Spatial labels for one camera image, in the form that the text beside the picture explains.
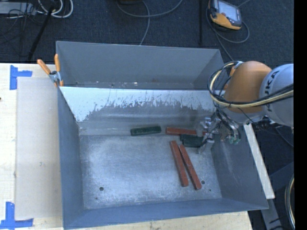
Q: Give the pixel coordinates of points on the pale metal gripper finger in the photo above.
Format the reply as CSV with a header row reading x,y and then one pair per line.
x,y
205,124
205,145

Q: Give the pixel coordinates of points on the red-brown flat block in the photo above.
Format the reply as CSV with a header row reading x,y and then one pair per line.
x,y
180,131
190,168
179,163

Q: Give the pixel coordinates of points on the dark green flat block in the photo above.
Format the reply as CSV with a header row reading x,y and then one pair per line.
x,y
190,141
145,130

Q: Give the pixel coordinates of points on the grey metal bin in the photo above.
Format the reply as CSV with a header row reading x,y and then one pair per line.
x,y
144,166

